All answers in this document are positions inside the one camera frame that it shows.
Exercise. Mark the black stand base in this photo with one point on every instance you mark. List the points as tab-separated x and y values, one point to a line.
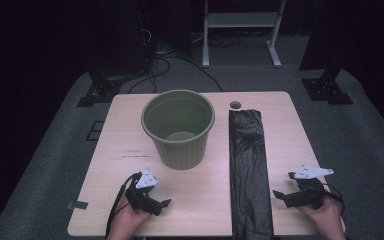
101	91
326	90

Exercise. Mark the white metal stand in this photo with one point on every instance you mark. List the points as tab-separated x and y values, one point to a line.
241	19

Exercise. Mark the person's left hand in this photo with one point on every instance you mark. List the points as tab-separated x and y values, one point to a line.
125	223

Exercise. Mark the green plastic trash bin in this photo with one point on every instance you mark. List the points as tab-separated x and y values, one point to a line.
183	156

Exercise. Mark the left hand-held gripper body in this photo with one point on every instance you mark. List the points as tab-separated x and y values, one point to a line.
141	200

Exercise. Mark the black plastic trash bag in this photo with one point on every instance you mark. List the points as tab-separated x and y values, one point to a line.
248	166

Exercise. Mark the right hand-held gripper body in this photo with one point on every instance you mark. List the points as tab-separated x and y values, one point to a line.
310	193

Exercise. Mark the grey tape strip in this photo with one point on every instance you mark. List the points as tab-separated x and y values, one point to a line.
78	205

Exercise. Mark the person's right hand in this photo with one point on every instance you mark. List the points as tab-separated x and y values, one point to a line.
328	220

